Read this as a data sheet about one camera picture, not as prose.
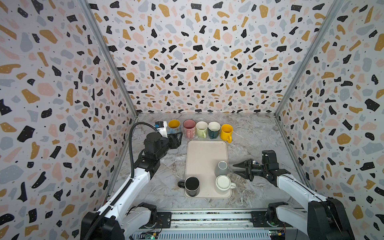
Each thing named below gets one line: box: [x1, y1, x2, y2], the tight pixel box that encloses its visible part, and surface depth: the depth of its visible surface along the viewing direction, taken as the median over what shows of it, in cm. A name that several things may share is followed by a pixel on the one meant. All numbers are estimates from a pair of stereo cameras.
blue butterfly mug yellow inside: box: [167, 119, 182, 135], surface depth 103 cm
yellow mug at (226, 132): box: [220, 124, 234, 144], surface depth 102 cm
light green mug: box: [195, 121, 208, 138], surface depth 103 cm
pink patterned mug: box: [183, 119, 197, 140], surface depth 102 cm
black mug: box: [177, 175, 200, 197], surface depth 78 cm
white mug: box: [215, 175, 237, 193], surface depth 80 cm
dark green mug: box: [207, 121, 221, 140], surface depth 103 cm
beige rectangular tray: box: [185, 140, 232, 199], surface depth 97 cm
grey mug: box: [214, 160, 228, 177], surface depth 84 cm
